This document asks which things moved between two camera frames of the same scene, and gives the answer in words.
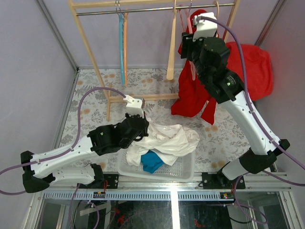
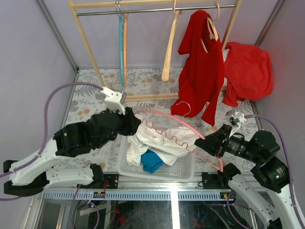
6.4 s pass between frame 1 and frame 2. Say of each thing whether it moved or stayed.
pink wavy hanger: moved
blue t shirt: stayed
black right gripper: moved
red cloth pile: stayed
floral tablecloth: stayed
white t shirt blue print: stayed
